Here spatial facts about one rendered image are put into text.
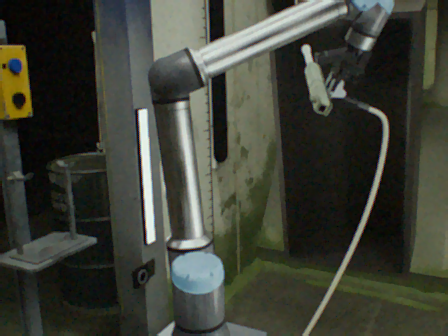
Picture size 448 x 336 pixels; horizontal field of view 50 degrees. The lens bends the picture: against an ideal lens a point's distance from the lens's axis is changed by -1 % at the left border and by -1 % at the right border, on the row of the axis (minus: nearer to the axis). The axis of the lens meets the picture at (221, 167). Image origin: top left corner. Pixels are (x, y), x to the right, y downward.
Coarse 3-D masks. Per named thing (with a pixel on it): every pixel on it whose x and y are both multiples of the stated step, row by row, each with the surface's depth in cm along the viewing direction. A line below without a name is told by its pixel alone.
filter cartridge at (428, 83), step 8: (400, 0) 287; (432, 0) 286; (432, 8) 287; (432, 16) 288; (432, 24) 289; (432, 32) 291; (432, 40) 292; (432, 48) 294; (432, 56) 295; (432, 64) 296; (424, 72) 294; (432, 72) 298; (424, 80) 295; (432, 80) 300; (424, 88) 296; (432, 88) 300
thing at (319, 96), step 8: (304, 48) 192; (312, 64) 176; (312, 72) 171; (320, 72) 174; (312, 80) 168; (320, 80) 167; (312, 88) 165; (320, 88) 161; (312, 96) 159; (320, 96) 157; (328, 96) 159; (344, 96) 166; (320, 104) 155; (328, 104) 155; (344, 104) 166; (352, 104) 166; (360, 104) 167; (368, 104) 168; (320, 112) 157; (328, 112) 156
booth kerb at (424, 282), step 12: (264, 252) 343; (276, 252) 339; (288, 264) 336; (300, 264) 332; (312, 264) 328; (360, 276) 313; (372, 276) 309; (384, 276) 305; (420, 276) 295; (432, 276) 291; (444, 276) 288; (420, 288) 296; (432, 288) 293; (444, 288) 289
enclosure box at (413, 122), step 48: (288, 48) 230; (336, 48) 229; (384, 48) 220; (288, 96) 235; (384, 96) 229; (288, 144) 240; (336, 144) 249; (288, 192) 246; (336, 192) 260; (384, 192) 249; (288, 240) 252; (336, 240) 260; (384, 240) 254
